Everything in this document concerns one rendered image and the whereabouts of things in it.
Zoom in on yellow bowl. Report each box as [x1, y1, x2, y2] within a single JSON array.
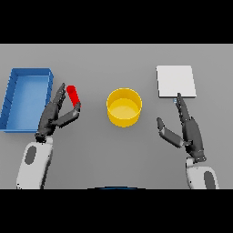
[[106, 87, 143, 128]]

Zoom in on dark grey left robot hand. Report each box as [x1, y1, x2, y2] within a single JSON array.
[[34, 82, 82, 144]]

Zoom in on blue tray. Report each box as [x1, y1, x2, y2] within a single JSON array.
[[0, 67, 55, 134]]

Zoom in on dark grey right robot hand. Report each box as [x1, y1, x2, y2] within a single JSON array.
[[156, 92, 208, 163]]

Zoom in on pale square measuring scale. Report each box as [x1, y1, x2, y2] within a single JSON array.
[[156, 65, 198, 99]]

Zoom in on red beaker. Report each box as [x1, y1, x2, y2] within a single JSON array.
[[66, 85, 81, 108]]

